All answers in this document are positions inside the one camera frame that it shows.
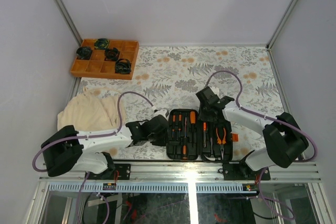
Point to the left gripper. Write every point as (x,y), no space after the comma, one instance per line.
(164,141)

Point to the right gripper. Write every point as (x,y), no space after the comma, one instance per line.
(202,116)

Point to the precision screwdriver orange black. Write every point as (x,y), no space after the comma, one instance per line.
(173,125)

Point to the small black orange screwdriver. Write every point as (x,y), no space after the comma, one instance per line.
(179,125)

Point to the black plastic tool case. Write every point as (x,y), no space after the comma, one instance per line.
(174,147)

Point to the steel claw hammer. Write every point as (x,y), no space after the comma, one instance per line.
(208,149)

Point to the large black orange screwdriver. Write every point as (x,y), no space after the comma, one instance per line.
(185,142)

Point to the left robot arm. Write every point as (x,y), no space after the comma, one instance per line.
(69,150)

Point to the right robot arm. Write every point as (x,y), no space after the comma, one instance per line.
(284,141)

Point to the floral table cloth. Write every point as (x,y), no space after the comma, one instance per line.
(170,77)

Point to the cream cloth bag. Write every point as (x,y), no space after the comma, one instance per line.
(93,110)

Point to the dark rolled fabric band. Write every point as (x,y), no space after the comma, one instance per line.
(123,66)

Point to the wooden compartment tray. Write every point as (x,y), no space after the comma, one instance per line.
(98,66)

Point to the dark rolled band centre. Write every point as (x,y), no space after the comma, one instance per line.
(111,54)

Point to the dark rolled band outside tray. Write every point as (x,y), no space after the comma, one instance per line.
(84,53)

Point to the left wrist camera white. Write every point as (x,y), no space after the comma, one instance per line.
(163,112)

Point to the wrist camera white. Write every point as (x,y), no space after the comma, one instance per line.
(163,112)
(215,90)

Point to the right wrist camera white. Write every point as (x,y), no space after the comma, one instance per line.
(215,90)

